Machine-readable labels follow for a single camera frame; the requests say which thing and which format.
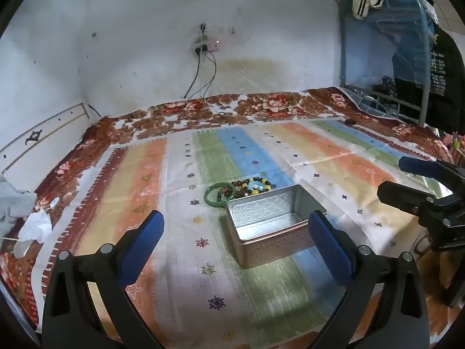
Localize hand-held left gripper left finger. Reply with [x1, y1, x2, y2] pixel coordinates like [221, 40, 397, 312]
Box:
[42, 209, 166, 349]

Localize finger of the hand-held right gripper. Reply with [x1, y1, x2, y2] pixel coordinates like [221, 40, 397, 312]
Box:
[377, 181, 442, 213]
[398, 156, 465, 190]

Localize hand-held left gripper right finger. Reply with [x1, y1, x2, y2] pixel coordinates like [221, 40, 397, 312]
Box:
[308, 210, 431, 349]

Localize embossed metal tin box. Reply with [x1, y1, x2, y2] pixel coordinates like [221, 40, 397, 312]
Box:
[224, 184, 328, 270]

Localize green jade bangle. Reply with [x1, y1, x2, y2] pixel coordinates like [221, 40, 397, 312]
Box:
[203, 183, 234, 208]

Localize dark bead bracelet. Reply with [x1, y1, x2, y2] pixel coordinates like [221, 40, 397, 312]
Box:
[214, 186, 235, 203]

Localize yellow and black bead bracelet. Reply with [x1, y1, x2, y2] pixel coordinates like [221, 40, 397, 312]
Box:
[241, 177, 272, 196]

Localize red bead bracelet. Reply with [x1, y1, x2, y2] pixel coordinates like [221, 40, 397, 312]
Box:
[230, 180, 251, 199]

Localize striped colourful cloth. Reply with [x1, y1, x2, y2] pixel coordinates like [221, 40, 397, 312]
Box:
[36, 118, 455, 349]

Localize black printed jacket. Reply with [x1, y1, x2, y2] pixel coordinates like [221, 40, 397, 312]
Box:
[394, 25, 465, 135]

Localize white tissue paper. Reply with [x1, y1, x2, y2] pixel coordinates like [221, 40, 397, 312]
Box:
[15, 209, 53, 257]

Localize blue mosquito net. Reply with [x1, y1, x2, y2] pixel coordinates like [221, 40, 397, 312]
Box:
[338, 0, 441, 93]

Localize grey crumpled cloth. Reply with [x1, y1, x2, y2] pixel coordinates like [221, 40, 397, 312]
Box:
[0, 180, 37, 241]

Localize white headboard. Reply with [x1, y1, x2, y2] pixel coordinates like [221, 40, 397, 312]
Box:
[0, 102, 91, 179]

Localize black cable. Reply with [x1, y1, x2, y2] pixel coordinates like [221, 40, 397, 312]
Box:
[201, 51, 237, 120]
[183, 51, 203, 99]

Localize wall socket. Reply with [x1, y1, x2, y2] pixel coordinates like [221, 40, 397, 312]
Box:
[192, 35, 221, 54]

